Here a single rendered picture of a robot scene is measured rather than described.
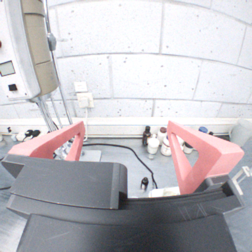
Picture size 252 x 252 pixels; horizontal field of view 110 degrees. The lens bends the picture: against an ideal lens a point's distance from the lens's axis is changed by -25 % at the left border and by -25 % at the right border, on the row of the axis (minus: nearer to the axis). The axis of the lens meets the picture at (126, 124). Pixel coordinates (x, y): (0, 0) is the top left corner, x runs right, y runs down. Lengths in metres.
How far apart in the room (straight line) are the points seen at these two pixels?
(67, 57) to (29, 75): 0.38
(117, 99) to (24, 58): 0.47
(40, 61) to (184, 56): 0.56
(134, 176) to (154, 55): 0.55
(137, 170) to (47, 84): 0.48
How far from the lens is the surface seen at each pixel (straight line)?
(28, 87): 0.28
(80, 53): 0.61
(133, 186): 0.53
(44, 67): 0.31
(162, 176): 0.57
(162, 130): 0.63
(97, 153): 0.63
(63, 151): 0.45
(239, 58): 0.84
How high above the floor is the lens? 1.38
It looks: 36 degrees down
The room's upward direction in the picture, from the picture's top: straight up
